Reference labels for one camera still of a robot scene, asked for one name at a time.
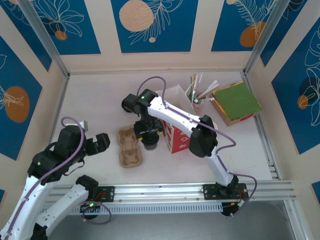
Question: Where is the black plastic cup lid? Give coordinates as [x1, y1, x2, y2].
[141, 136, 160, 146]

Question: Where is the black paper coffee cup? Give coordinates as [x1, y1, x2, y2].
[143, 141, 160, 152]

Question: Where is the brown pulp cup carrier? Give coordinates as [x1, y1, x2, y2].
[116, 124, 144, 169]

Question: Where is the red white paper gift bag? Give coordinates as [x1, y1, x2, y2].
[155, 84, 198, 155]

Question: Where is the pink straw holder cup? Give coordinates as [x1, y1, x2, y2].
[190, 98, 205, 116]

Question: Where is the green plastic stirrer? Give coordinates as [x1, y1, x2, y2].
[188, 76, 195, 98]

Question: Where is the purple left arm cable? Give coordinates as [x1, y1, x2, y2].
[2, 116, 113, 237]

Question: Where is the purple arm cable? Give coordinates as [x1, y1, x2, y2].
[137, 76, 258, 218]
[2, 116, 113, 237]

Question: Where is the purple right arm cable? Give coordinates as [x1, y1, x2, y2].
[137, 76, 258, 218]

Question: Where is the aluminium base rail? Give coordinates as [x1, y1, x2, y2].
[21, 181, 298, 207]

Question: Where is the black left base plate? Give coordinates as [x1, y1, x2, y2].
[69, 184, 116, 203]

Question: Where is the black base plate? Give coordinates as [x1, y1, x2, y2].
[69, 184, 116, 203]
[201, 183, 250, 201]

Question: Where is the white slotted cable duct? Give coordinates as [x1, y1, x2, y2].
[32, 202, 224, 216]

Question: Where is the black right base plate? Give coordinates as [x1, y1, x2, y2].
[201, 183, 250, 201]

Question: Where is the aluminium frame post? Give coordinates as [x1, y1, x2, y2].
[17, 0, 71, 79]
[242, 0, 295, 76]

